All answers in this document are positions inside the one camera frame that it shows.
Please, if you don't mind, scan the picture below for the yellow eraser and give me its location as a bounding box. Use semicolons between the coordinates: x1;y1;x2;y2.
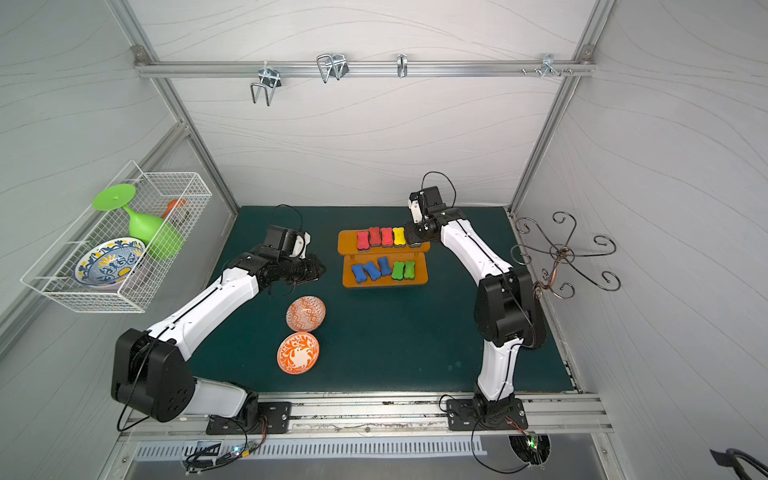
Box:
392;227;407;247

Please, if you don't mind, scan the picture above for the red eraser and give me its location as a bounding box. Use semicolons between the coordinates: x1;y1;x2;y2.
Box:
356;230;371;252
368;227;382;248
380;227;394;248

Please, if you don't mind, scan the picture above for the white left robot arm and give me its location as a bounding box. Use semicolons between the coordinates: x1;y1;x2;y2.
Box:
111;225;325;430

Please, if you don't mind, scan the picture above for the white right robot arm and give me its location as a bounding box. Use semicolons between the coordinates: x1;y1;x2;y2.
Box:
405;186;547;418

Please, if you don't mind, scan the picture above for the orange patterned bowl far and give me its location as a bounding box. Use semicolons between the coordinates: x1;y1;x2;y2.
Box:
286;296;327;332

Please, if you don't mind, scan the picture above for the green eraser right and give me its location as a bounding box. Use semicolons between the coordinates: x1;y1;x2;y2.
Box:
403;260;416;280

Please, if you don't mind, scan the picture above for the green eraser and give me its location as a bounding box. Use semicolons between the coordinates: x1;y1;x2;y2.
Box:
391;261;405;281
403;260;416;280

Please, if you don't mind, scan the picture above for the green eraser left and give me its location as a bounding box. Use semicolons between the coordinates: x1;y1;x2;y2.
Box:
391;261;405;281

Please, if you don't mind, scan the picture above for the blue eraser right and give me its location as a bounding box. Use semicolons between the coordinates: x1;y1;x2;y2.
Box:
377;256;392;277

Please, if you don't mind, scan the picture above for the blue eraser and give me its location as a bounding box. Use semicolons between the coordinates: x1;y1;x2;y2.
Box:
351;264;368;284
377;256;392;277
363;261;382;282

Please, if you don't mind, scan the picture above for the blue eraser left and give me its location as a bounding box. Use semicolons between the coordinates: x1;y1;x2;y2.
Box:
351;264;368;284

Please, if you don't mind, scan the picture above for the blue eraser middle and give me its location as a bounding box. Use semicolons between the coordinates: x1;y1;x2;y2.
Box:
363;261;382;282

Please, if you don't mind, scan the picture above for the orange floral bowl near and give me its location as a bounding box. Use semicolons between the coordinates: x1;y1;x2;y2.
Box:
277;332;320;375

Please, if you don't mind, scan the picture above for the green plastic goblet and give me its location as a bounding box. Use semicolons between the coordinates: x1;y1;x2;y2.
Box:
92;184;184;260

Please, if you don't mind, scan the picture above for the orange object in basket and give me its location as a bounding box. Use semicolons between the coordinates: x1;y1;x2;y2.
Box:
161;199;186;219

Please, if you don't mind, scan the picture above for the bronze metal hook stand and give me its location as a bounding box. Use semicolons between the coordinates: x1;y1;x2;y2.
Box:
511;211;622;300

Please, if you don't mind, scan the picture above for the small metal hook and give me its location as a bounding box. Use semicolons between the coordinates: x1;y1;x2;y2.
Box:
396;54;408;78

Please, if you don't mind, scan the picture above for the blue yellow patterned bowl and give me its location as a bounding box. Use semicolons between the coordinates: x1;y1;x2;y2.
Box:
73;237;146;288

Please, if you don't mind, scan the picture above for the metal double hook middle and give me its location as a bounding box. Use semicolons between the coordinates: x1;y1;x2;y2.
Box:
316;53;349;84

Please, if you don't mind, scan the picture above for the metal double hook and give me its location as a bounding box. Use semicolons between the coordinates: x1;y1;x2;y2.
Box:
250;66;282;106
316;53;349;84

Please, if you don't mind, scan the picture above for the metal double hook left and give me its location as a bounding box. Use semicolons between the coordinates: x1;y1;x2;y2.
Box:
250;66;282;106

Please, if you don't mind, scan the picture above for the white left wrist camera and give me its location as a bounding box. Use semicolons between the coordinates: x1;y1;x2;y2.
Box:
293;232;311;258

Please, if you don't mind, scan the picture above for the aluminium front rail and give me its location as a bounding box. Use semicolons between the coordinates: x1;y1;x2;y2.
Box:
119;392;613;442

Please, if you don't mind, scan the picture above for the aluminium rail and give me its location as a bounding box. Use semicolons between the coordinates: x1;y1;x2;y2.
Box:
119;392;613;442
135;58;597;79

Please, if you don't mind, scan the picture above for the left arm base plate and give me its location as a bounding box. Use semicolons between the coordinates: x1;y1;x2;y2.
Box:
205;401;292;435

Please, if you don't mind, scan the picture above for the white wire basket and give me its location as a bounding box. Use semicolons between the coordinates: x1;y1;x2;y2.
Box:
21;161;212;314

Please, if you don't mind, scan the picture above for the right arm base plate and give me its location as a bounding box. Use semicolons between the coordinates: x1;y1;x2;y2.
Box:
439;395;529;432

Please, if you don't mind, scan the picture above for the aluminium top rail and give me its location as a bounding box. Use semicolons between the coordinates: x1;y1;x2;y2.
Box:
135;58;597;79

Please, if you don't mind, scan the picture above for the metal bracket hook right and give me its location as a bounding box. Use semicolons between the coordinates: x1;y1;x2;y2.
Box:
520;54;573;78

